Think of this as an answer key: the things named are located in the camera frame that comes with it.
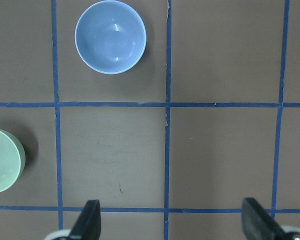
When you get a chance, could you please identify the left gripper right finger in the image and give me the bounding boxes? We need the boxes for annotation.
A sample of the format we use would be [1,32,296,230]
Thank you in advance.
[241,197,300,240]

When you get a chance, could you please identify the blue bowl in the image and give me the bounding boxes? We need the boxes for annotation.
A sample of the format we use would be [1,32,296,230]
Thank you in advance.
[74,0,147,75]

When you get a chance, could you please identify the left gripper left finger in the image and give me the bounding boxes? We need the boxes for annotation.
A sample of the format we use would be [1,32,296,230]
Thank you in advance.
[67,199,101,240]

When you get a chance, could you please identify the green bowl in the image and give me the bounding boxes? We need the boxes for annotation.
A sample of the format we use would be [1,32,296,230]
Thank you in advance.
[0,129,26,193]

